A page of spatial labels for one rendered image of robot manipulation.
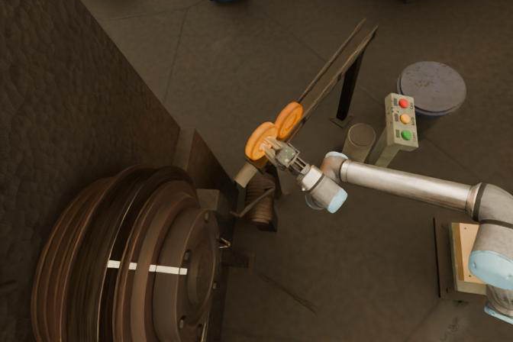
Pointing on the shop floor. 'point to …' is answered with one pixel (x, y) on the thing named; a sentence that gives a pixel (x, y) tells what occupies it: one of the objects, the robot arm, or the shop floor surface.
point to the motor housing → (266, 217)
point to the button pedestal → (387, 153)
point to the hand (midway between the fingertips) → (261, 139)
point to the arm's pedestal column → (443, 257)
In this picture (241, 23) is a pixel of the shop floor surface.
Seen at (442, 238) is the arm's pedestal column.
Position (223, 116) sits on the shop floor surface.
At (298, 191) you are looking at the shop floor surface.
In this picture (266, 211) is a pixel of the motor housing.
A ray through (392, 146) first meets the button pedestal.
